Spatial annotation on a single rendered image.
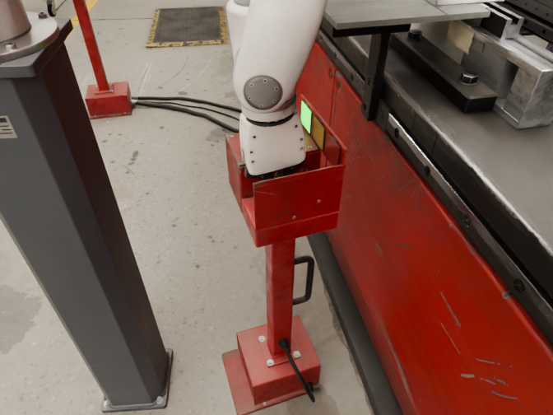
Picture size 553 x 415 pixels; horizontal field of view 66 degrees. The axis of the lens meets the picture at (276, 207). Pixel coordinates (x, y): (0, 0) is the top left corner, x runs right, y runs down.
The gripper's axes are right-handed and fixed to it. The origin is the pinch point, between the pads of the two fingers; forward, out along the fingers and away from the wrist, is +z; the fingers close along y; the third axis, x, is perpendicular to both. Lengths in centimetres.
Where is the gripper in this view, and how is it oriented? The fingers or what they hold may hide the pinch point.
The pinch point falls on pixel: (277, 187)
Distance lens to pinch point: 75.7
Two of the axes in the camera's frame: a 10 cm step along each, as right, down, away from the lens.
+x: 3.2, 6.3, -7.0
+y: -9.4, 2.8, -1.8
